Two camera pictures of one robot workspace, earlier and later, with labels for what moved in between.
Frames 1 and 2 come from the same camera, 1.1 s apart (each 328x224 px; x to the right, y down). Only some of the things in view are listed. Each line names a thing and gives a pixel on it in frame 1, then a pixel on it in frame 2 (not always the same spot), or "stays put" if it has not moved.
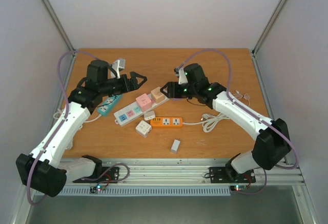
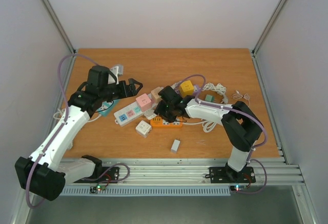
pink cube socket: [144, 102] stays put
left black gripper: [131, 87] to [125, 93]
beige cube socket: [157, 95] stays put
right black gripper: [176, 89] to [164, 112]
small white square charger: [149, 115] stays put
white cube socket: [143, 128] stays put
